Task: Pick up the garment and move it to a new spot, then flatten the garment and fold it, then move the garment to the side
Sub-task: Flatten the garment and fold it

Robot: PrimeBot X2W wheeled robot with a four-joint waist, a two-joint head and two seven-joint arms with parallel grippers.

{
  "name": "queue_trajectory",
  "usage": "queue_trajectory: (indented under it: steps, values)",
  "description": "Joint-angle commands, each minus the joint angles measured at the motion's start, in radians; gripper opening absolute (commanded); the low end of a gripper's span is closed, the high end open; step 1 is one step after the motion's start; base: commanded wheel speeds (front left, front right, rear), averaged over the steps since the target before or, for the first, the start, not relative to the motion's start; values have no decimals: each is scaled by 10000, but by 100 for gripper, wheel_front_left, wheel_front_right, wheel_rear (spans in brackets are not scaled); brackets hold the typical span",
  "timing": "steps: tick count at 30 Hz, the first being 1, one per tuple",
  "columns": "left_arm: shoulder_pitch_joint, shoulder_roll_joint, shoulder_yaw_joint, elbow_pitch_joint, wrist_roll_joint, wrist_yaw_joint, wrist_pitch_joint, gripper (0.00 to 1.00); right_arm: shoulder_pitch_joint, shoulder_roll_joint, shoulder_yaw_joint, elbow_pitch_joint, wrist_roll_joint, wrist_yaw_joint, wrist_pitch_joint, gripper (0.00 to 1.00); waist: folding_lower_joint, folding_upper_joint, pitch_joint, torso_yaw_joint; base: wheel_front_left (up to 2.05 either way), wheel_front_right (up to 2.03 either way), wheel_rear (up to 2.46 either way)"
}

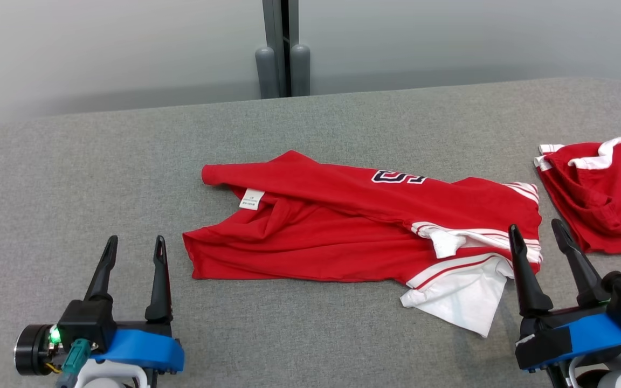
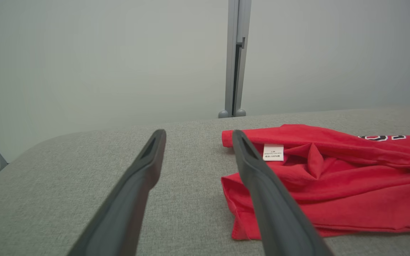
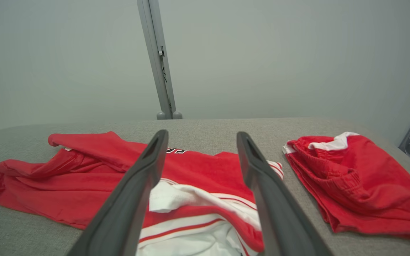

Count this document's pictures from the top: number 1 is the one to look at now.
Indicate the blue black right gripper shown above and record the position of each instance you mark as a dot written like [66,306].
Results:
[569,337]

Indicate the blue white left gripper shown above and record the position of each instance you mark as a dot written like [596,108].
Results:
[143,347]

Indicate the red white shorts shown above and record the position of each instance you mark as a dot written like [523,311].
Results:
[607,199]

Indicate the red white striped T-shirt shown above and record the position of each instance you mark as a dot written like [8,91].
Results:
[343,237]

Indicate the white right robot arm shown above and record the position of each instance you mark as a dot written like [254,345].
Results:
[612,377]

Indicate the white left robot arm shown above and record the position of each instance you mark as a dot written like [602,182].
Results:
[108,376]

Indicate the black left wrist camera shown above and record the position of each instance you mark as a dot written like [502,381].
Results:
[87,323]

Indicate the grey metal partition post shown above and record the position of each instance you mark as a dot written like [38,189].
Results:
[281,43]

